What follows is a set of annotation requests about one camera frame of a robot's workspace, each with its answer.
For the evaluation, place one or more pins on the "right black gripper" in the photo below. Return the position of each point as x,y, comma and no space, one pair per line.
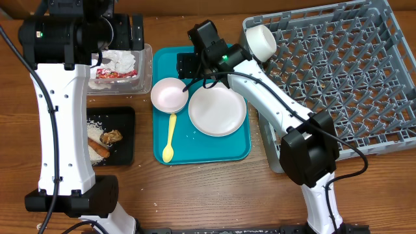
188,67

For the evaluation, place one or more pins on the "pink bowl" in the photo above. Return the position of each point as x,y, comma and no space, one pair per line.
167,95

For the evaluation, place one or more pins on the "white round plate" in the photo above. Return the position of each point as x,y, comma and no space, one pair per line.
217,111

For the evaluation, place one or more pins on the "white napkin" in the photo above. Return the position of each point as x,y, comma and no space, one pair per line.
115,60

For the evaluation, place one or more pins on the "pale green bowl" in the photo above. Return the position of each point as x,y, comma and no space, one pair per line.
261,42

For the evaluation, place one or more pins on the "red snack wrapper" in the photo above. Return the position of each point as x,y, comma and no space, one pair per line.
103,73

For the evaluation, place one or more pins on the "yellow plastic spoon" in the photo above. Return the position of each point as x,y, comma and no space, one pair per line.
168,151

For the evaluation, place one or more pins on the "brown food scrap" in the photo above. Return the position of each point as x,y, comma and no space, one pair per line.
111,137

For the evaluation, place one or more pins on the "white rice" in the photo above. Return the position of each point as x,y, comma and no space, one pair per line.
94,131

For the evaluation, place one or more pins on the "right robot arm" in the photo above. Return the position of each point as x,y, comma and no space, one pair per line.
308,147

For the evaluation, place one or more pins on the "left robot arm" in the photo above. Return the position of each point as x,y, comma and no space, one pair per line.
58,42

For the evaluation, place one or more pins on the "black waste tray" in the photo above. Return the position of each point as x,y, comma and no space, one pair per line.
117,118

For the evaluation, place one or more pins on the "grey dishwasher rack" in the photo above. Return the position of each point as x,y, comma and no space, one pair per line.
352,60

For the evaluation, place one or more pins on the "clear plastic bin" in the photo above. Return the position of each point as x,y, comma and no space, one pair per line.
140,84

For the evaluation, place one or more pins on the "teal serving tray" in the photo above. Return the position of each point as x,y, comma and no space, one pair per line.
190,145

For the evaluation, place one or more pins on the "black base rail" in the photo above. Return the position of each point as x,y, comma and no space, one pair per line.
291,229

